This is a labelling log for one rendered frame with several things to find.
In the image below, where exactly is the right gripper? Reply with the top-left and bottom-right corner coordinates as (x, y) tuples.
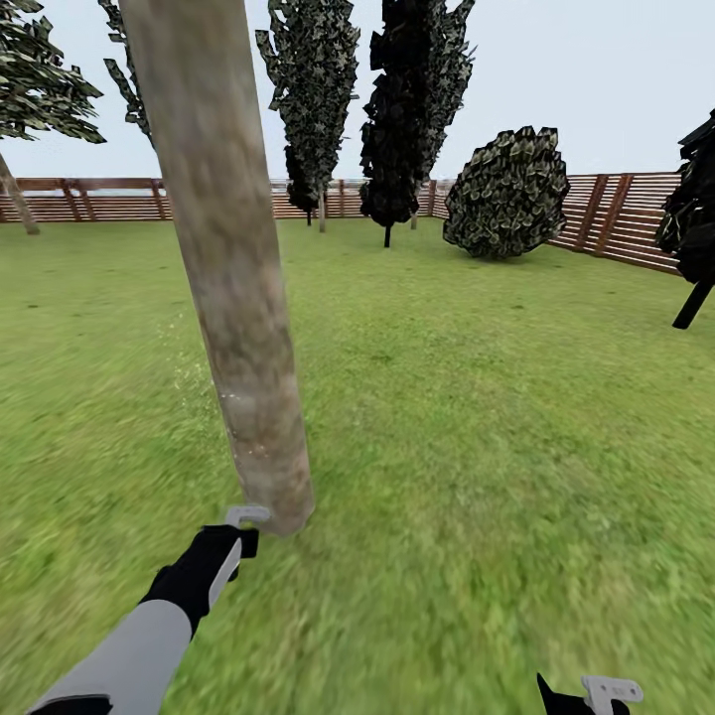
(537, 676), (631, 715)

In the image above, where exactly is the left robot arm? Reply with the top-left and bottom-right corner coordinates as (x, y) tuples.
(25, 505), (271, 715)

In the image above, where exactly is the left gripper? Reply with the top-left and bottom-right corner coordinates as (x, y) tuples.
(239, 530), (259, 558)

